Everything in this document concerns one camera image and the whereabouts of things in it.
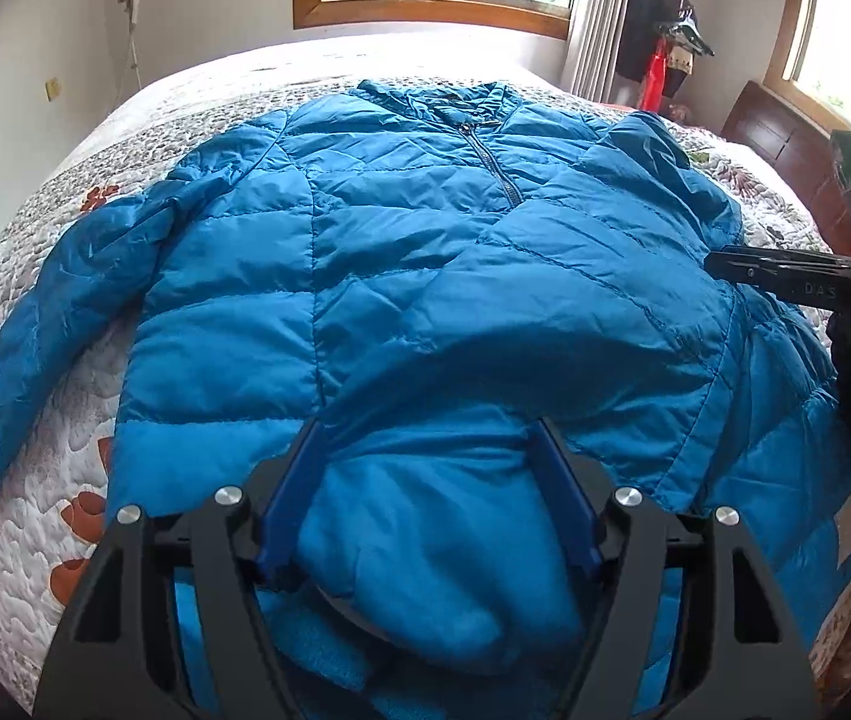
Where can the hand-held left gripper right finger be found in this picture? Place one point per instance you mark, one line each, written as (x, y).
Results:
(566, 499)

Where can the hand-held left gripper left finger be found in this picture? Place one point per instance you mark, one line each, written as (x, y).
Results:
(296, 499)

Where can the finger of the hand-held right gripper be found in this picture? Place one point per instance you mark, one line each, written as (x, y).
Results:
(770, 270)

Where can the blue puffer jacket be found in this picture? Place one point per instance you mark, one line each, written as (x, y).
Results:
(410, 300)

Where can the dark wooden headboard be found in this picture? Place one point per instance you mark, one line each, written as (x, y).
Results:
(785, 150)

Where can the red hanging bag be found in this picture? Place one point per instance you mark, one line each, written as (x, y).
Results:
(653, 82)

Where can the beige patterned hanging garment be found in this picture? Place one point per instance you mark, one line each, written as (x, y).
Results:
(682, 60)

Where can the floral quilted bedspread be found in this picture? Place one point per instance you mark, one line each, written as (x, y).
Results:
(58, 420)

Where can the black hanging garment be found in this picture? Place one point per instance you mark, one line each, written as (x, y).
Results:
(643, 30)

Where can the white pleated curtain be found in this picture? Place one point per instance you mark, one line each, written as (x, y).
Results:
(598, 15)

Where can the yellow wall socket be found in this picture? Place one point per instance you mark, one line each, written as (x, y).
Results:
(53, 88)

